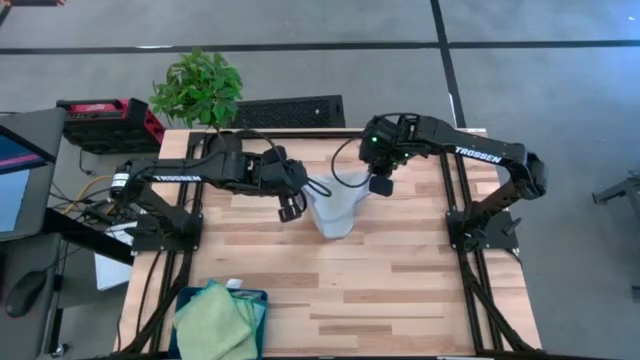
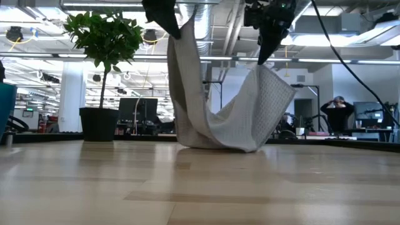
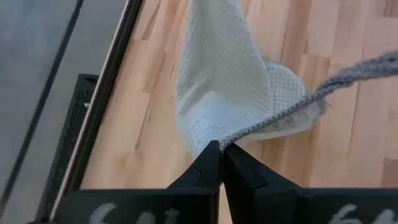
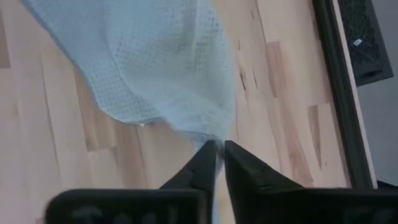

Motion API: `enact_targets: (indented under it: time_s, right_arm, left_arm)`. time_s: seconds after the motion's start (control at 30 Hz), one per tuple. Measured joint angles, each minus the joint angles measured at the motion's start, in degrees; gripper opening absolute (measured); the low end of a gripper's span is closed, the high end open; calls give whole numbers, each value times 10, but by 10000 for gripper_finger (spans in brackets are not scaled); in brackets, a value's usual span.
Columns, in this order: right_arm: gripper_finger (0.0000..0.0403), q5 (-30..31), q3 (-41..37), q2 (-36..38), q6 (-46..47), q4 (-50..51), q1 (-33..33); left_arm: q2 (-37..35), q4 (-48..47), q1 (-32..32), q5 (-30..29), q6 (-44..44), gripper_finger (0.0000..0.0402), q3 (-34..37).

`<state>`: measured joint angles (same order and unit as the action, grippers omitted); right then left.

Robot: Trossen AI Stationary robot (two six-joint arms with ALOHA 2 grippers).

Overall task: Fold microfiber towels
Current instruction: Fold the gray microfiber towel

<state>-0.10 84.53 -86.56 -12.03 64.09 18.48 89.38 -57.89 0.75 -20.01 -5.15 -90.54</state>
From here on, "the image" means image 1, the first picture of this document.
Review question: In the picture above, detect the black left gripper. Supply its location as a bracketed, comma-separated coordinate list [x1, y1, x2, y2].
[247, 144, 310, 199]

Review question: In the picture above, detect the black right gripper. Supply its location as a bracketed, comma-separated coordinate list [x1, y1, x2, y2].
[358, 113, 419, 175]

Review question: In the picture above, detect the green microfiber towel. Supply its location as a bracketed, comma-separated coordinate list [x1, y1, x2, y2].
[172, 279, 260, 360]

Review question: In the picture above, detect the black mesh computer case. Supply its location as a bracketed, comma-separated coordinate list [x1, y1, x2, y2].
[230, 94, 348, 130]

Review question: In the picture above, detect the green potted plant black pot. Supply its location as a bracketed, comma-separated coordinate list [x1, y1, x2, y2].
[148, 47, 246, 151]

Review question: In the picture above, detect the teal plastic bin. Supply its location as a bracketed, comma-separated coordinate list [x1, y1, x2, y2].
[167, 284, 270, 360]

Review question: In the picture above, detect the red black tool case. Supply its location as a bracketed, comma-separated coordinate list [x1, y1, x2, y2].
[55, 97, 167, 155]

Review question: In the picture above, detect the white paper sheet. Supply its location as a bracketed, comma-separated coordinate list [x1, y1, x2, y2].
[93, 221, 135, 292]

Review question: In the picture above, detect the black desk support beam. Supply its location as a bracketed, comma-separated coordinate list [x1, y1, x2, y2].
[42, 207, 136, 267]

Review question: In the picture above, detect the grey metal stand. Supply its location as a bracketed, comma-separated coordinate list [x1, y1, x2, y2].
[591, 169, 640, 207]

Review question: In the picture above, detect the grey desk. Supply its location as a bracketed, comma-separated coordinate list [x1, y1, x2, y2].
[0, 106, 69, 360]

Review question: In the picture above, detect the computer monitor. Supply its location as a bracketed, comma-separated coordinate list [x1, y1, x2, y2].
[0, 123, 57, 244]

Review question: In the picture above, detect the black computer mouse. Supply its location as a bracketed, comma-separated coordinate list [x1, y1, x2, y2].
[3, 269, 49, 320]

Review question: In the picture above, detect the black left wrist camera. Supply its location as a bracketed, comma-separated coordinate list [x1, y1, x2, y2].
[277, 192, 306, 224]

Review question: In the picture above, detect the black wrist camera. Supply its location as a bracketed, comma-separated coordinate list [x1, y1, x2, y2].
[277, 192, 306, 224]
[368, 173, 396, 199]

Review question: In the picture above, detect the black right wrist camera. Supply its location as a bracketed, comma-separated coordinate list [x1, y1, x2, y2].
[368, 173, 396, 199]

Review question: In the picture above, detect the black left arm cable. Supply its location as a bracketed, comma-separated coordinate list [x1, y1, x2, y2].
[233, 128, 333, 199]

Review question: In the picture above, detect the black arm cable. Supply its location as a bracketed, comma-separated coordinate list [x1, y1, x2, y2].
[233, 128, 333, 199]
[330, 112, 421, 190]

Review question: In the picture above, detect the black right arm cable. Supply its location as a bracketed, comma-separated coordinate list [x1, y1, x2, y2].
[330, 112, 421, 190]

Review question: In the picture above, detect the black aluminium table frame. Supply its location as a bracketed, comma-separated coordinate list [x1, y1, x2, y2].
[117, 127, 539, 357]

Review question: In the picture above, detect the black cable bundle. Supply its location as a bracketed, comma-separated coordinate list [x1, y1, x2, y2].
[49, 147, 161, 226]

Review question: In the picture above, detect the yellow cable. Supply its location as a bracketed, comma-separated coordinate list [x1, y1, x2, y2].
[60, 173, 124, 217]

